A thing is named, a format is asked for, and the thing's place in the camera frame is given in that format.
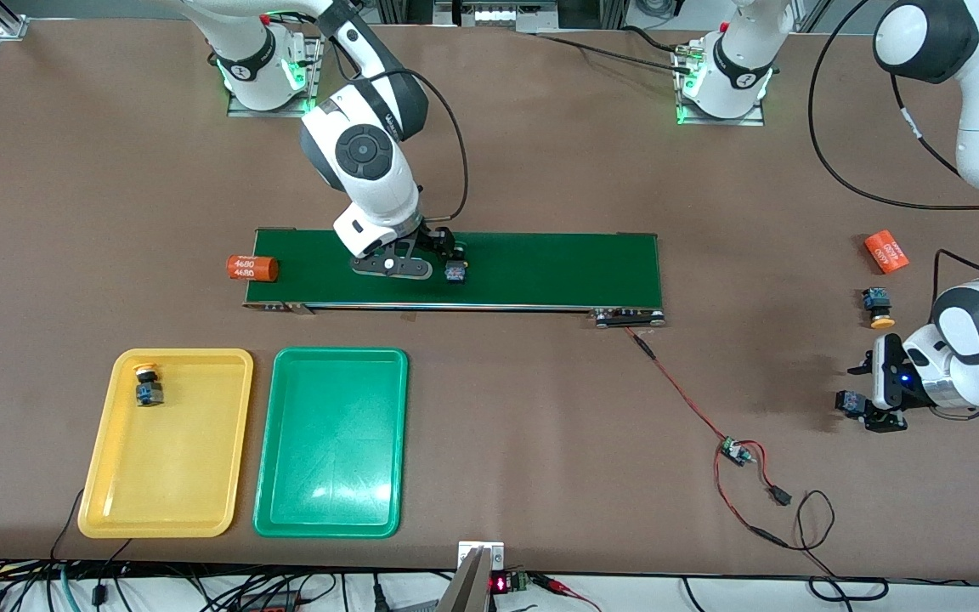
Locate green plastic tray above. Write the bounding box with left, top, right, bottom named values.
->
left=252, top=347, right=410, bottom=539

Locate metal corner bracket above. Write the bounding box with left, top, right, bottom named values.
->
left=0, top=0, right=31, bottom=39

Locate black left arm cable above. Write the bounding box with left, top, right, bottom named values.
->
left=808, top=0, right=979, bottom=294

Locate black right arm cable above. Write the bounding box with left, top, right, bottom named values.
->
left=371, top=68, right=470, bottom=224

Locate green conveyor belt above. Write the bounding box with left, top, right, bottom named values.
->
left=243, top=228, right=667, bottom=329

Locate yellow push button switch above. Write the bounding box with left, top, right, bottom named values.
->
left=860, top=287, right=897, bottom=331
left=133, top=363, right=166, bottom=408

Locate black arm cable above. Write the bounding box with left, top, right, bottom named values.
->
left=808, top=0, right=979, bottom=294
left=371, top=68, right=470, bottom=224

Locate black base supply cable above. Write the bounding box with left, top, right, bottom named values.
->
left=532, top=25, right=694, bottom=73

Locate red black power lead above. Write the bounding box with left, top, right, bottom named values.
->
left=713, top=440, right=837, bottom=553

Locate small metal table bracket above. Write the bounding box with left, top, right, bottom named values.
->
left=457, top=541, right=506, bottom=572

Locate grey metal pole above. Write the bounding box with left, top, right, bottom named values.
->
left=434, top=548, right=492, bottom=612

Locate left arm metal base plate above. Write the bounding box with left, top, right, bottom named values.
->
left=675, top=42, right=768, bottom=127

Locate black looped cable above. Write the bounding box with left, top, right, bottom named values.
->
left=808, top=552, right=890, bottom=603

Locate thin black cable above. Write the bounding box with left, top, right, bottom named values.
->
left=50, top=489, right=87, bottom=564

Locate red black motor wire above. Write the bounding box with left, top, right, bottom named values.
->
left=624, top=326, right=737, bottom=447

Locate yellow plastic tray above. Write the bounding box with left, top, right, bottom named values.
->
left=77, top=348, right=254, bottom=539

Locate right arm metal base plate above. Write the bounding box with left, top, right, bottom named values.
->
left=226, top=24, right=326, bottom=118

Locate red clip lead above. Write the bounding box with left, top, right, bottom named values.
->
left=532, top=574, right=603, bottom=612

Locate aluminium frame rack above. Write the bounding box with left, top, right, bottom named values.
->
left=375, top=0, right=626, bottom=35

